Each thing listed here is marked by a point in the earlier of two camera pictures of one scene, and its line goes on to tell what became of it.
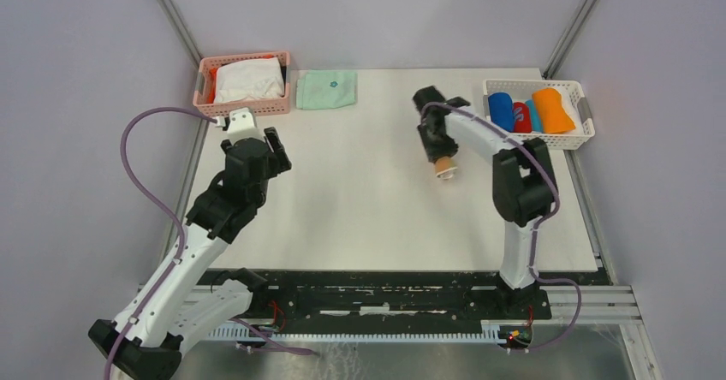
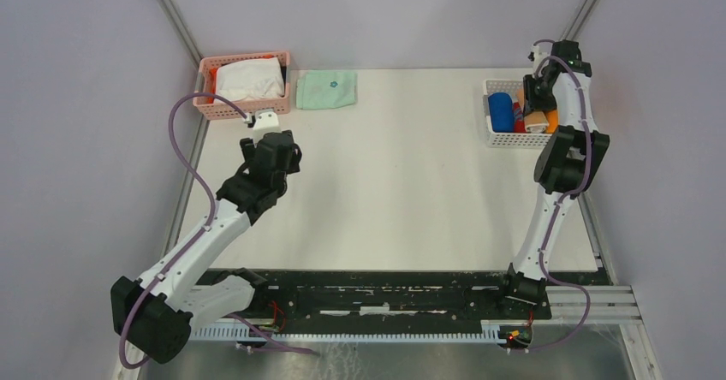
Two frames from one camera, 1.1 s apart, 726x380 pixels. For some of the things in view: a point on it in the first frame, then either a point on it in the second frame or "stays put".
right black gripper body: (436, 145) -> (537, 93)
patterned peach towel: (445, 167) -> (535, 121)
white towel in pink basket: (251, 80) stays put
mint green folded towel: (326, 89) stays put
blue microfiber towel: (502, 110) stays put
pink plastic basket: (222, 109) stays put
